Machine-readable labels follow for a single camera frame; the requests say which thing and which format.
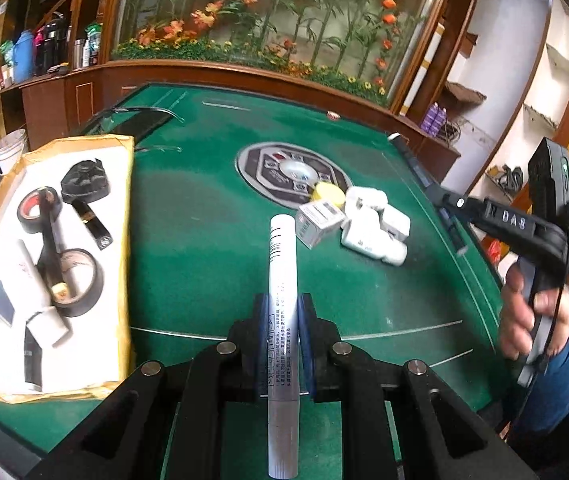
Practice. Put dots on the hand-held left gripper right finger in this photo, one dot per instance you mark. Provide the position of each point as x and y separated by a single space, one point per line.
307 340

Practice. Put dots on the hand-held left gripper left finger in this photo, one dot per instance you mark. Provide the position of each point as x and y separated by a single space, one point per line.
262 340

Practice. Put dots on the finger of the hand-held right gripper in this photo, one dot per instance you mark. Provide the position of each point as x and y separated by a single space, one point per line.
457 203
457 232

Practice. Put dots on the silver tube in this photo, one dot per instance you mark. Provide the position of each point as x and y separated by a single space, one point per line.
282 310

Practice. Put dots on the white charger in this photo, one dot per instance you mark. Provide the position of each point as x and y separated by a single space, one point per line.
362 234
364 200
395 222
394 255

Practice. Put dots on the yellow-edged white foam tray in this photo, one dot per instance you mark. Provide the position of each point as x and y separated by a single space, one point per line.
109 260

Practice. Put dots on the black gold lipstick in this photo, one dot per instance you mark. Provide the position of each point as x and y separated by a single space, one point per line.
92 222

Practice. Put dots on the small white bottle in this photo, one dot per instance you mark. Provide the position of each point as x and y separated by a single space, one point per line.
49 327

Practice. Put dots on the black marker pen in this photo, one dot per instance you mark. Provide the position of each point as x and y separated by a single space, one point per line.
50 255

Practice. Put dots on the black tube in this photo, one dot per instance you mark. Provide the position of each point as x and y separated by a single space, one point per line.
32 360

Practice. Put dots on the white printed tube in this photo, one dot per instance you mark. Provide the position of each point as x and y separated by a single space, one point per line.
34 275

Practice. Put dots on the black octagonal object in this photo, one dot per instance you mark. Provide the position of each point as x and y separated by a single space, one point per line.
82 180

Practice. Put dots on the black tape roll red core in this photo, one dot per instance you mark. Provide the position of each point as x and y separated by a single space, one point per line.
27 217

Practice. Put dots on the person's right forearm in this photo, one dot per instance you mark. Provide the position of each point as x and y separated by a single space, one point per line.
559 395

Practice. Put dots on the person's right hand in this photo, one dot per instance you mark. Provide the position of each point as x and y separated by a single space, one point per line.
512 320

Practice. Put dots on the shoes on shelf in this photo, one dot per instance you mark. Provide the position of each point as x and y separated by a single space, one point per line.
509 177

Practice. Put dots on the red bag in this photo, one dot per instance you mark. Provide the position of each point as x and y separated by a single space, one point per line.
494 252

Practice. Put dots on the purple bottles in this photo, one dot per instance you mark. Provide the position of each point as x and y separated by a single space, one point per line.
434 119

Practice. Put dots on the white printed box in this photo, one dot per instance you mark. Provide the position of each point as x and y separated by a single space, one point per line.
317 222

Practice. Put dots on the yellow cap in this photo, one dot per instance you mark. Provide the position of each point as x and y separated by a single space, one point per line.
328 194

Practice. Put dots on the rolled white yellow paper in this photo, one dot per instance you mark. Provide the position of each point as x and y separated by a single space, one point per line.
423 67

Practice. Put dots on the octagonal table control panel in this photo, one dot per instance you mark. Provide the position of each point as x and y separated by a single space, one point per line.
264 175

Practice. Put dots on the black table drawer pocket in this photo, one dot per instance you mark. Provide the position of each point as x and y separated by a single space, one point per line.
134 117

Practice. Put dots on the glass flower display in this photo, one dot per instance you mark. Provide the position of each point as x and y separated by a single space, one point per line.
274 10

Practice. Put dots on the wooden curved cabinet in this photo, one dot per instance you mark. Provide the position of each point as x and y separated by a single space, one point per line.
49 110

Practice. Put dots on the white bucket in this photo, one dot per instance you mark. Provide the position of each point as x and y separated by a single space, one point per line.
10 152

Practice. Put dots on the steel cup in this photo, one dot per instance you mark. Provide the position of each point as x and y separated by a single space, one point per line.
79 54

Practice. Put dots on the green bottle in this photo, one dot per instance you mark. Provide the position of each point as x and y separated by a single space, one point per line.
93 45

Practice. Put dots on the black thermos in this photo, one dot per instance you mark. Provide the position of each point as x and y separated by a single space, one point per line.
49 47

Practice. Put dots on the blue thermos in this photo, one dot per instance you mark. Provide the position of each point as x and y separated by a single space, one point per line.
23 57

